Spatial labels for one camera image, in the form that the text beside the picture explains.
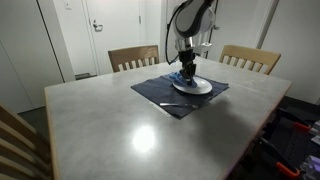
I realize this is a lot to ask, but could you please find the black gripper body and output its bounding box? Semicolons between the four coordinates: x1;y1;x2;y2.
178;49;198;75

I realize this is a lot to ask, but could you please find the blue microfibre towel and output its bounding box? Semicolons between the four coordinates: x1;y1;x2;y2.
167;71;198;89

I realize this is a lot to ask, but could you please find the round white plate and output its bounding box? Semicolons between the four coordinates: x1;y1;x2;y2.
172;75;213;96

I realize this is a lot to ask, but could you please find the silver metal fork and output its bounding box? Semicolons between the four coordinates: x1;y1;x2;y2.
159;101;206;111

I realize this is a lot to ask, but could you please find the dark blue woven placemat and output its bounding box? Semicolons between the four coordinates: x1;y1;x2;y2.
130;69;230;120

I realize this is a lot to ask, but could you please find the wooden chair dark slatted back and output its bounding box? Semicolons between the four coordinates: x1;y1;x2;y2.
107;44;161;74

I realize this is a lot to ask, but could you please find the white door with round knob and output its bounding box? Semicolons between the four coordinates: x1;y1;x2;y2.
205;0;270;63

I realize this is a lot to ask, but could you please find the wooden chair light slatted back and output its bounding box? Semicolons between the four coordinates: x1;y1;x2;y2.
218;44;282;76

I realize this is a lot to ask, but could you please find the dark floor vent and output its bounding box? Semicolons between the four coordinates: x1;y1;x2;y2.
74;71;92;81

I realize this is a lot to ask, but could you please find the orange black clamp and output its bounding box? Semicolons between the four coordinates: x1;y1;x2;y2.
259;136;302;178
279;109;313;133

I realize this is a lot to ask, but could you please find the purple white box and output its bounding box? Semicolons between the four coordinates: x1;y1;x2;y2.
299;154;320;175

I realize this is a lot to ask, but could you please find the wooden chair horizontal slat back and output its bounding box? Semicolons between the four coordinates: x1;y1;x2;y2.
0;103;54;180

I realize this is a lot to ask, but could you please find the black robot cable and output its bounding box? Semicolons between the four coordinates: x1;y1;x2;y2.
164;1;183;66

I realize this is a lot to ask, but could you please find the white door with lever handle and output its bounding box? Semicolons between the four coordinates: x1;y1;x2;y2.
82;0;147;76

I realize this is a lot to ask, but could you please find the silver lever door handle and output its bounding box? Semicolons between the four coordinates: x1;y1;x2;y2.
92;19;104;33

